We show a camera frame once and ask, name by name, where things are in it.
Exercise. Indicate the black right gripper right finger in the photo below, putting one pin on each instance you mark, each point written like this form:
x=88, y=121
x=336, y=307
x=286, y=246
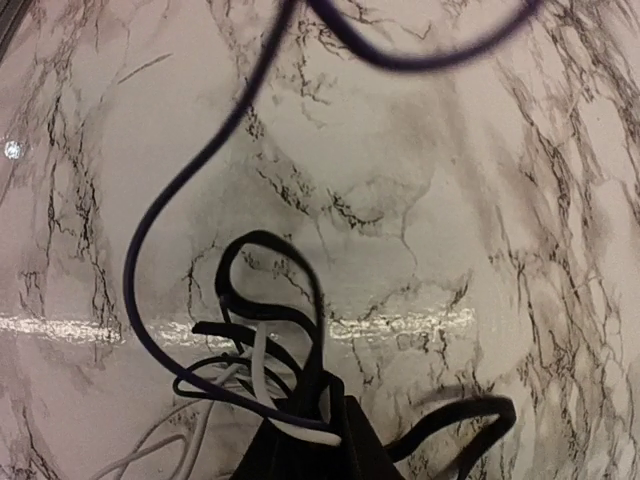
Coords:
x=360, y=455

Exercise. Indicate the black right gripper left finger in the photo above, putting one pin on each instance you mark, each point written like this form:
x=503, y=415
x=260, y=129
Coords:
x=273, y=455

